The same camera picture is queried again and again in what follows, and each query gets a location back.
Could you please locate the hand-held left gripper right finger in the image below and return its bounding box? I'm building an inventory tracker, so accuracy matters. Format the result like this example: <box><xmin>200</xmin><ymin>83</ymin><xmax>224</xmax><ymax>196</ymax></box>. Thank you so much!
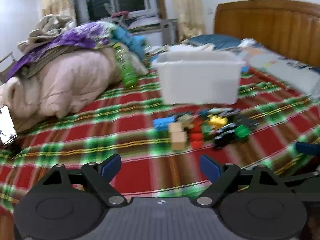
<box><xmin>194</xmin><ymin>154</ymin><xmax>286</xmax><ymax>208</ymax></box>

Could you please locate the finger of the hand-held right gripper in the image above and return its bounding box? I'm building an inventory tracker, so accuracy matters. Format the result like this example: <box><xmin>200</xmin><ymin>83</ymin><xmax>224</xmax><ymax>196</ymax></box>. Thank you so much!
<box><xmin>285</xmin><ymin>171</ymin><xmax>320</xmax><ymax>193</ymax></box>
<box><xmin>294</xmin><ymin>141</ymin><xmax>320</xmax><ymax>157</ymax></box>

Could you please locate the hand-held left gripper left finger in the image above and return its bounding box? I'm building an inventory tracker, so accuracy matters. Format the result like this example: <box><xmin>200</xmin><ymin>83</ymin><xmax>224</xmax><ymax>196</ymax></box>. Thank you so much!
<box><xmin>42</xmin><ymin>153</ymin><xmax>127</xmax><ymax>207</ymax></box>

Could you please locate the red toy brick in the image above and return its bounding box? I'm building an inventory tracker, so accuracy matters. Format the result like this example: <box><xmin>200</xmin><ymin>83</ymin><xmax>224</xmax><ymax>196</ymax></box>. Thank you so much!
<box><xmin>191</xmin><ymin>120</ymin><xmax>203</xmax><ymax>133</ymax></box>
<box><xmin>190</xmin><ymin>133</ymin><xmax>203</xmax><ymax>148</ymax></box>

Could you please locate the green toy brick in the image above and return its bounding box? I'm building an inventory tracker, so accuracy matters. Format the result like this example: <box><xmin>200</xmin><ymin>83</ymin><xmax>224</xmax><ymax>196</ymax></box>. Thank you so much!
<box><xmin>201</xmin><ymin>124</ymin><xmax>213</xmax><ymax>140</ymax></box>
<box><xmin>235</xmin><ymin>125</ymin><xmax>251</xmax><ymax>139</ymax></box>

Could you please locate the wooden block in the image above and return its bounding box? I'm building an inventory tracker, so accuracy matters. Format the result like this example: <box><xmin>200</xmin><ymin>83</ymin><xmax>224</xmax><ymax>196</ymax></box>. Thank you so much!
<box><xmin>169</xmin><ymin>122</ymin><xmax>185</xmax><ymax>133</ymax></box>
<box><xmin>171</xmin><ymin>131</ymin><xmax>188</xmax><ymax>151</ymax></box>

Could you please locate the yellow toy brick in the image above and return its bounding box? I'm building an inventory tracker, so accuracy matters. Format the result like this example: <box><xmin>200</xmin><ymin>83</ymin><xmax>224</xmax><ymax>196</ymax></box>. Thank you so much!
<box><xmin>209</xmin><ymin>115</ymin><xmax>228</xmax><ymax>128</ymax></box>

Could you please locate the blue toy brick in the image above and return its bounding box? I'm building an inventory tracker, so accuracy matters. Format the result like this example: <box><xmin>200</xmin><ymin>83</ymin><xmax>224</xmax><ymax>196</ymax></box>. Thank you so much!
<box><xmin>153</xmin><ymin>118</ymin><xmax>173</xmax><ymax>132</ymax></box>

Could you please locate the white plastic container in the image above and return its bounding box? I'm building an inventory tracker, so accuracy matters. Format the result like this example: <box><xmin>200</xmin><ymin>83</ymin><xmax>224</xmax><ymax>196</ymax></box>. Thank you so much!
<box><xmin>152</xmin><ymin>51</ymin><xmax>247</xmax><ymax>105</ymax></box>

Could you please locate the plaid bed sheet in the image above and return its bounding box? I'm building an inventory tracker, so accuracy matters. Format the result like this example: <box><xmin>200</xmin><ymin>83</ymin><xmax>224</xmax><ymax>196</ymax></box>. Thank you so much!
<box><xmin>0</xmin><ymin>62</ymin><xmax>320</xmax><ymax>240</ymax></box>

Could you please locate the grey patterned pillow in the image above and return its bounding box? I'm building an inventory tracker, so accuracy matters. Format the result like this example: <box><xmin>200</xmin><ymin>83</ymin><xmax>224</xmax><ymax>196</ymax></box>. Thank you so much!
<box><xmin>235</xmin><ymin>44</ymin><xmax>320</xmax><ymax>100</ymax></box>

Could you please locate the pink quilt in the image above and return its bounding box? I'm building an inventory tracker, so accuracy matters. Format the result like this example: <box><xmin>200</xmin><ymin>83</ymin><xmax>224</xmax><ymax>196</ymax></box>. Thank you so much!
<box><xmin>0</xmin><ymin>46</ymin><xmax>148</xmax><ymax>133</ymax></box>

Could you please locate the green tea bottle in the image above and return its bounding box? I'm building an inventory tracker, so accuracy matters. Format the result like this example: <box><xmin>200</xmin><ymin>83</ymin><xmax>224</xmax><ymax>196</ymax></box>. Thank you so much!
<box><xmin>112</xmin><ymin>42</ymin><xmax>138</xmax><ymax>88</ymax></box>

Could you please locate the white smartphone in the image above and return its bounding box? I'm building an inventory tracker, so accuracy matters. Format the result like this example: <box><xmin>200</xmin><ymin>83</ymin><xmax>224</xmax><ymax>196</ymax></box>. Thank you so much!
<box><xmin>0</xmin><ymin>105</ymin><xmax>18</xmax><ymax>145</ymax></box>

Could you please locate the white cloth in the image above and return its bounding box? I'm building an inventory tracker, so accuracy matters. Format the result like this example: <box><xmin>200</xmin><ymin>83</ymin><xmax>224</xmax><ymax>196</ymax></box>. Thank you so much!
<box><xmin>170</xmin><ymin>44</ymin><xmax>215</xmax><ymax>53</ymax></box>

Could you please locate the crumpled white tissue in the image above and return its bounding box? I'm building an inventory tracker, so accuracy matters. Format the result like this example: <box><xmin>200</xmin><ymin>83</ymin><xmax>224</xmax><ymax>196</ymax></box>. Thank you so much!
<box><xmin>239</xmin><ymin>38</ymin><xmax>260</xmax><ymax>48</ymax></box>

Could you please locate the striped brown blanket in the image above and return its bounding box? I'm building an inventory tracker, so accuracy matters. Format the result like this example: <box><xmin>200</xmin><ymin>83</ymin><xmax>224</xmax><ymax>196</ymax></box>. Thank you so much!
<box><xmin>25</xmin><ymin>44</ymin><xmax>75</xmax><ymax>78</ymax></box>

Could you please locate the blue pillow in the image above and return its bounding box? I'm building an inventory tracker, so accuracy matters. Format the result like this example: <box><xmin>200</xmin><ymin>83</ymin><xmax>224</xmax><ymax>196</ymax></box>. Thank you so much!
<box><xmin>187</xmin><ymin>34</ymin><xmax>242</xmax><ymax>50</ymax></box>

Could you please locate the wooden headboard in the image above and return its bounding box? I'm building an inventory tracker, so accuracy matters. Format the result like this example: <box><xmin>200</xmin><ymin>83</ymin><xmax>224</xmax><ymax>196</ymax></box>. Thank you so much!
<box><xmin>214</xmin><ymin>0</ymin><xmax>320</xmax><ymax>68</ymax></box>

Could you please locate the purple and blue floral quilt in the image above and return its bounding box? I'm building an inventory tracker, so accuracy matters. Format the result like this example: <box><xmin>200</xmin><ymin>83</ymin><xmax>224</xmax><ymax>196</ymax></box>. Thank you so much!
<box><xmin>4</xmin><ymin>21</ymin><xmax>148</xmax><ymax>80</ymax></box>

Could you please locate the grey board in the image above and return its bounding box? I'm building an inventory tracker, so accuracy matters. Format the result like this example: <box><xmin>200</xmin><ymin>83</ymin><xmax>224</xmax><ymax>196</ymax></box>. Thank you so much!
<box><xmin>160</xmin><ymin>19</ymin><xmax>179</xmax><ymax>44</ymax></box>

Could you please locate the white pillow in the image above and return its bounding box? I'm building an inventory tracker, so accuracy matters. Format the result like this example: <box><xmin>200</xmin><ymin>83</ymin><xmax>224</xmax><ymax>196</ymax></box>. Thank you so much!
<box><xmin>129</xmin><ymin>17</ymin><xmax>160</xmax><ymax>29</ymax></box>

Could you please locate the folding chair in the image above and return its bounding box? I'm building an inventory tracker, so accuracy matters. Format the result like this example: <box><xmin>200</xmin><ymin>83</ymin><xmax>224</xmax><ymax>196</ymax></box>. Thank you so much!
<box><xmin>104</xmin><ymin>2</ymin><xmax>130</xmax><ymax>28</ymax></box>

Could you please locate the beige blanket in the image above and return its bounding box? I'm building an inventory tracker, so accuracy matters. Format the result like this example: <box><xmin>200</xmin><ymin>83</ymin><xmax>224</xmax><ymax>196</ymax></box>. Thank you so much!
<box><xmin>17</xmin><ymin>14</ymin><xmax>75</xmax><ymax>53</ymax></box>

